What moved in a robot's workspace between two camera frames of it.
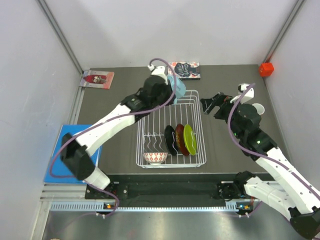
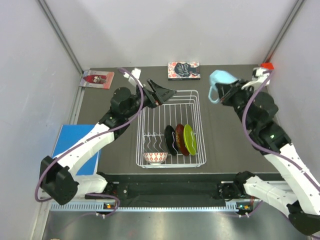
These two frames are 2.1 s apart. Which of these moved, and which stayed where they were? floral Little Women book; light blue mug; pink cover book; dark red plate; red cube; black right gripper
Moved: light blue mug; black right gripper
Stayed: floral Little Women book; pink cover book; red cube; dark red plate
